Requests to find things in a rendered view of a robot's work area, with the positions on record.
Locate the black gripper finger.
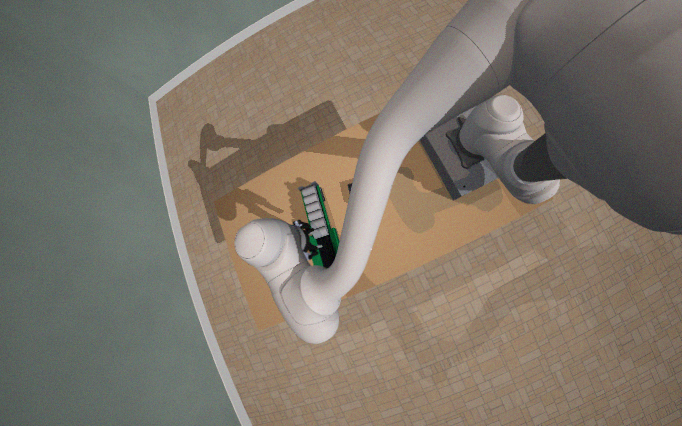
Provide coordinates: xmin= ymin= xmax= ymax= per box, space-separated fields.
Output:
xmin=293 ymin=220 xmax=318 ymax=235
xmin=304 ymin=242 xmax=322 ymax=260

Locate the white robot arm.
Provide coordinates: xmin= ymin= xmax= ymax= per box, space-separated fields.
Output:
xmin=235 ymin=0 xmax=682 ymax=344

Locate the grey cylinder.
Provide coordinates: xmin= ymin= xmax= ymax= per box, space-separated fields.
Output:
xmin=313 ymin=226 xmax=329 ymax=239
xmin=310 ymin=217 xmax=327 ymax=230
xmin=304 ymin=193 xmax=319 ymax=205
xmin=308 ymin=209 xmax=324 ymax=222
xmin=306 ymin=201 xmax=322 ymax=213
xmin=302 ymin=185 xmax=317 ymax=197

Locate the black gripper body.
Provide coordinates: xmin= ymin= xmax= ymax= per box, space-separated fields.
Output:
xmin=300 ymin=227 xmax=310 ymax=253

